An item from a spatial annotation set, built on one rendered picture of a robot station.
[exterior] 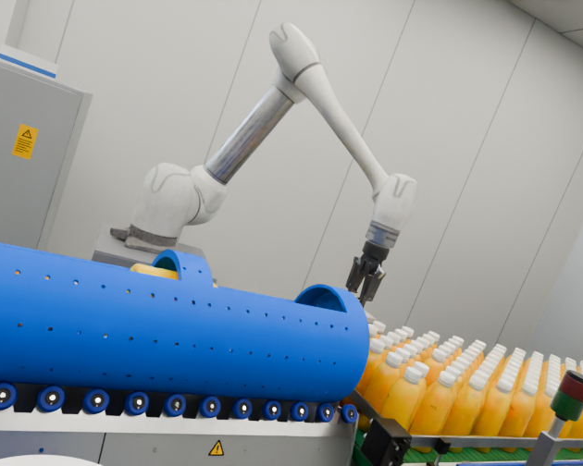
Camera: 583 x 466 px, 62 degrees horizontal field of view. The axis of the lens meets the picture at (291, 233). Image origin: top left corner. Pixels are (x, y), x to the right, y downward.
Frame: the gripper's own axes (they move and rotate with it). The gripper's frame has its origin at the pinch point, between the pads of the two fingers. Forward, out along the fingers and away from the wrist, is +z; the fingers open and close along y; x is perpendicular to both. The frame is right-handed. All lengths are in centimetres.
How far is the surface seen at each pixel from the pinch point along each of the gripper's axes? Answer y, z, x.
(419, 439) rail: 37.2, 17.7, 2.7
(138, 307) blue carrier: 29, -1, -71
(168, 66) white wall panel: -258, -67, -17
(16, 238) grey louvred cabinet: -141, 44, -84
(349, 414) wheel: 27.5, 18.3, -12.3
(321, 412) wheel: 27.5, 18.2, -20.9
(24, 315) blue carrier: 31, 2, -87
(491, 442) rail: 37, 18, 32
